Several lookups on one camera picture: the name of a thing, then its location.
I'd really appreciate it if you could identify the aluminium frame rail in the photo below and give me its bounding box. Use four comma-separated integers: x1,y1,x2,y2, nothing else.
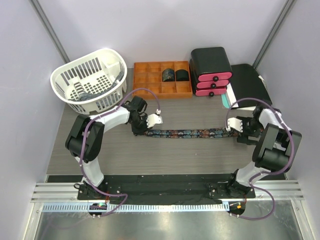
31,182,81,202

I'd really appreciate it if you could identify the purple cable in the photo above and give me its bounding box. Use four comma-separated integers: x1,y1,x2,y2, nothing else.
224,97,296,221
78,87,162,218

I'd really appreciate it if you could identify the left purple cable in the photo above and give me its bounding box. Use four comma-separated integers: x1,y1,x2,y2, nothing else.
78,87,162,218

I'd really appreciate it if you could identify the orange compartment tray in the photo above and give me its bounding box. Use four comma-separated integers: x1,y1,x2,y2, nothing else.
133,61,193,100

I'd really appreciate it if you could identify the white teal booklet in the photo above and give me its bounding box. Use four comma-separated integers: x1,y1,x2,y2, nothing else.
221,83,237,109

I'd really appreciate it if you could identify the black folder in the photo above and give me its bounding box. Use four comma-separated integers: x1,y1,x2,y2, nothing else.
229,63,272,106

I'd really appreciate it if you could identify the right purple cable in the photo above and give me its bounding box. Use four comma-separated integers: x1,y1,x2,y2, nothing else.
224,97,296,221

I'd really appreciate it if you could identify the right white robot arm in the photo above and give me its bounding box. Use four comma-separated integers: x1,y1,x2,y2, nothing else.
225,105,302,198

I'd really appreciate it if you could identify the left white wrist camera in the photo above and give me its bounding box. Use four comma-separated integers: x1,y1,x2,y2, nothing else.
146,109,163,129

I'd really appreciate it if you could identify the white plastic basket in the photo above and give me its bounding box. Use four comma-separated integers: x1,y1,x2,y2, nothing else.
50,48,128,115

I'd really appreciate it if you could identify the blue patterned tie in basket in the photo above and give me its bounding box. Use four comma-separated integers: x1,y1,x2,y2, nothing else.
78,71,124,102

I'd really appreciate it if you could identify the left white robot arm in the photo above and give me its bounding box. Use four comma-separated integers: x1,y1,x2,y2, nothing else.
65,96,148,200

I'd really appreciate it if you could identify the rolled black tie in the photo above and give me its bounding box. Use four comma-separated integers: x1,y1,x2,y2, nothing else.
175,69,189,82

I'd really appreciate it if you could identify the rolled dark patterned tie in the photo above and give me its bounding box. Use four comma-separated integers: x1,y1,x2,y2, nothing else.
161,68,176,82

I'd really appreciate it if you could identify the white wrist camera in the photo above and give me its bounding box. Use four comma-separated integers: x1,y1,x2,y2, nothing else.
146,109,163,129
226,117,243,133

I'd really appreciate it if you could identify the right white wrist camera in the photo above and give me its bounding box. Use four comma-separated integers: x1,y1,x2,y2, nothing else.
226,117,243,133

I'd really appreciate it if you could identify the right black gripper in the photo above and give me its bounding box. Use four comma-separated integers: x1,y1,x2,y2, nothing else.
236,115,264,146

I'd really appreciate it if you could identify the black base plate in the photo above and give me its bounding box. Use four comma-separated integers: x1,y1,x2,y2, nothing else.
75,173,256,205

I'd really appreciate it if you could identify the white slotted cable duct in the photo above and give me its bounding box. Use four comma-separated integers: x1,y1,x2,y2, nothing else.
42,201,230,213

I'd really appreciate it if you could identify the black pink drawer unit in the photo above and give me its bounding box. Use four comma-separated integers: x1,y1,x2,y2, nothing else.
189,46,233,97

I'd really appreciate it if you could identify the floral navy tie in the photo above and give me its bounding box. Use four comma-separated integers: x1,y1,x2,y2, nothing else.
143,127,242,139

